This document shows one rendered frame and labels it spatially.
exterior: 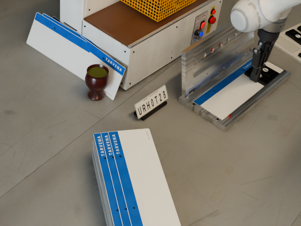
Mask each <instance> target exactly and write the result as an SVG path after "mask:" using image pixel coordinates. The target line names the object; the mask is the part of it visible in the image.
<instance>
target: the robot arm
mask: <svg viewBox="0 0 301 226"><path fill-rule="evenodd" d="M298 4H301V0H239V1H238V2H237V3H236V4H235V5H234V6H233V8H232V10H231V13H230V18H231V22H232V25H233V26H234V27H235V28H236V29H237V30H238V31H240V32H253V31H256V30H258V36H259V38H260V40H259V41H258V46H257V48H253V57H252V63H251V66H252V67H253V70H252V73H251V76H250V80H252V81H254V82H258V81H259V78H260V74H261V71H262V68H263V66H264V67H265V66H266V64H264V63H266V62H267V60H268V58H269V55H270V53H271V51H272V48H273V46H274V44H275V42H276V40H277V39H278V37H279V34H280V32H281V31H282V30H283V29H284V25H285V23H286V20H287V17H288V14H289V13H290V11H291V10H292V8H293V7H294V6H296V5H298Z"/></svg>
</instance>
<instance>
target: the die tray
mask: <svg viewBox="0 0 301 226"><path fill-rule="evenodd" d="M299 26H301V23H299V24H297V25H295V26H293V27H291V28H289V29H287V30H285V31H283V32H281V33H280V34H279V37H278V39H277V40H276V42H275V44H274V47H276V48H277V49H279V50H280V51H282V52H283V53H285V54H286V55H288V56H289V57H291V58H292V59H294V60H296V61H297V62H299V63H300V64H301V58H300V57H299V56H298V54H299V53H301V45H300V44H299V43H297V42H296V41H294V40H293V39H291V38H290V37H288V36H287V35H286V34H285V32H286V31H289V30H292V29H295V30H296V31H297V32H299V33H300V34H301V32H300V31H299V30H297V28H298V27H299Z"/></svg>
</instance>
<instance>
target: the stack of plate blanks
mask: <svg viewBox="0 0 301 226"><path fill-rule="evenodd" d="M93 135H94V137H93V149H92V160H93V164H94V169H95V174H96V179H97V183H98V187H99V193H100V198H101V202H102V207H103V212H104V216H105V221H106V225H107V226H122V222H121V217H120V213H119V209H118V205H117V201H116V196H115V192H114V188H113V184H112V179H111V175H110V171H109V167H108V162H107V158H106V154H105V150H104V146H103V141H102V137H101V133H94V134H93Z"/></svg>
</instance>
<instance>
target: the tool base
mask: <svg viewBox="0 0 301 226"><path fill-rule="evenodd" d="M251 51H252V50H248V51H247V53H246V54H245V55H243V56H242V57H241V58H240V60H239V61H238V62H237V63H235V64H234V65H232V66H231V67H230V65H229V66H228V67H227V68H225V69H223V68H222V69H221V70H220V71H219V73H218V74H217V75H215V76H214V77H212V78H211V81H210V82H209V83H207V84H206V85H205V86H203V87H202V88H200V87H201V86H200V87H198V88H197V89H196V90H191V91H190V92H189V94H188V95H187V96H184V95H182V96H180V97H179V100H178V102H180V103H181V104H183V105H184V106H186V107H187V108H189V109H191V110H192V111H194V112H195V113H197V114H198V115H200V116H201V117H203V118H205V119H206V120H208V121H209V122H211V123H212V124H214V125H216V126H217V127H219V128H220V129H222V130H223V131H226V130H227V129H228V128H229V127H231V126H232V125H233V124H234V123H236V122H237V121H238V120H239V119H241V118H242V117H243V116H244V115H245V114H247V113H248V112H249V111H250V110H251V109H252V108H254V107H255V106H256V105H257V104H259V103H260V102H261V101H262V100H263V99H265V98H266V97H267V96H268V95H270V94H271V93H272V92H273V91H274V90H275V89H277V88H278V87H279V86H280V85H281V84H283V83H284V82H285V81H286V80H288V79H289V78H290V75H291V73H290V72H286V73H285V74H284V75H282V76H281V77H280V78H279V79H277V80H276V81H275V82H274V83H272V84H271V85H270V86H269V87H268V88H266V89H265V90H264V91H263V92H261V93H260V94H259V95H258V96H256V97H255V98H254V99H253V100H251V101H250V102H249V103H248V104H247V105H245V106H244V107H243V108H242V109H240V110H239V111H238V112H237V113H236V114H234V115H233V116H232V117H228V116H227V117H226V118H225V119H223V120H221V119H220V118H218V117H216V116H215V115H214V114H212V113H210V112H209V111H207V110H205V109H204V108H202V107H201V106H199V105H198V104H196V103H195V105H193V103H194V100H196V99H197V98H198V97H200V96H201V95H202V94H204V93H205V92H207V91H208V90H210V89H211V88H212V87H213V86H215V85H216V84H218V83H219V82H220V81H222V80H223V79H225V78H226V77H227V76H229V75H230V74H231V73H233V72H234V71H235V70H237V69H238V68H240V67H241V66H243V65H244V64H245V63H246V62H248V61H249V60H251V59H252V57H253V53H252V52H251ZM217 118H218V119H219V120H217Z"/></svg>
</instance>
